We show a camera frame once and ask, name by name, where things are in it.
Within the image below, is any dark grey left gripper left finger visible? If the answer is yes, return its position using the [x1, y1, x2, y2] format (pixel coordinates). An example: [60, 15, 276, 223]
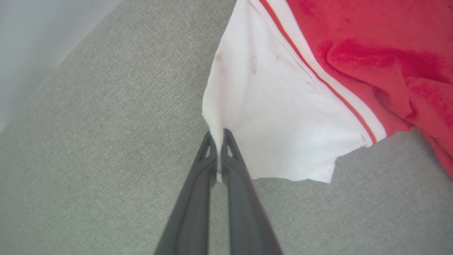
[154, 130, 218, 255]

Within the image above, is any grey fabric sofa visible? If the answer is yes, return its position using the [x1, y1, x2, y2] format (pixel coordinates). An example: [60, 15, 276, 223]
[0, 0, 453, 255]

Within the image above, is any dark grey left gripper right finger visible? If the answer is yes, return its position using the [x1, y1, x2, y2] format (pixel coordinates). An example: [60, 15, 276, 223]
[220, 128, 283, 255]

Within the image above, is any red and white jersey garment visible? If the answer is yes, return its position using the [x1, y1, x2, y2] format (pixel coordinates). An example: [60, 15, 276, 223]
[202, 0, 453, 184]

